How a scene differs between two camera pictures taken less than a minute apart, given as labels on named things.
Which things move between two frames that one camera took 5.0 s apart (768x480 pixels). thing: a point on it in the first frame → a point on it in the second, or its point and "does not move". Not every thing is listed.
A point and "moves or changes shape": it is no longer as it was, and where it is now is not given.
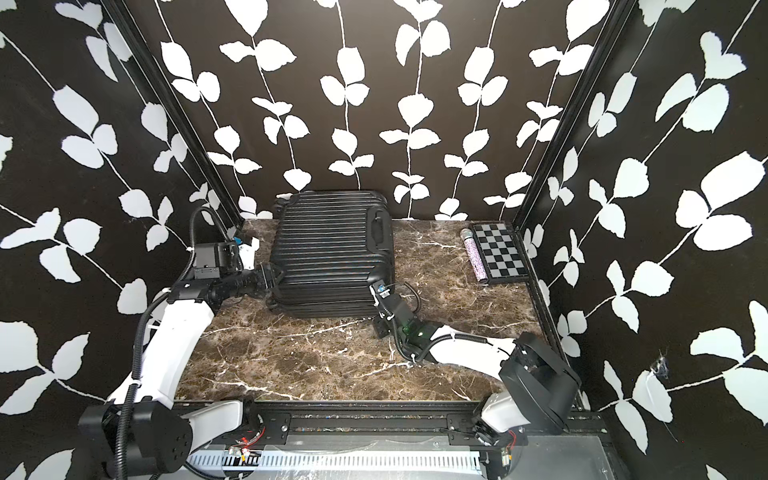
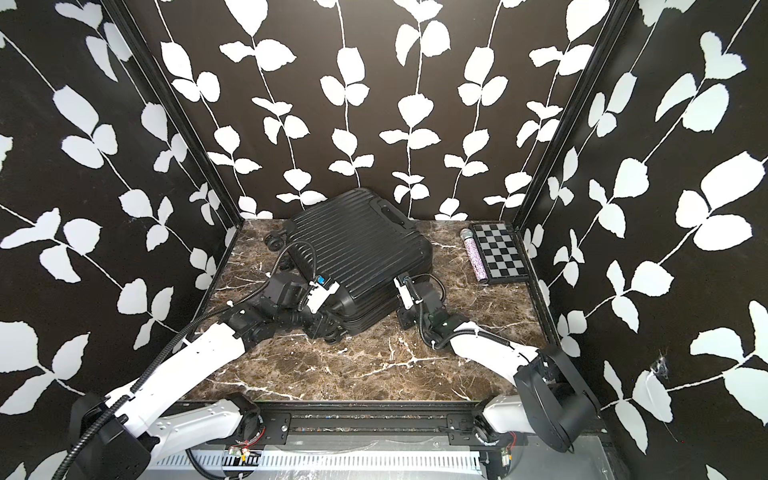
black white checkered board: [499, 252] does not move
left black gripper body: [246, 281] → [301, 317]
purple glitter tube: [475, 254] does not move
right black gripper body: [382, 329] → [411, 318]
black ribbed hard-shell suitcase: [330, 249] moves or changes shape
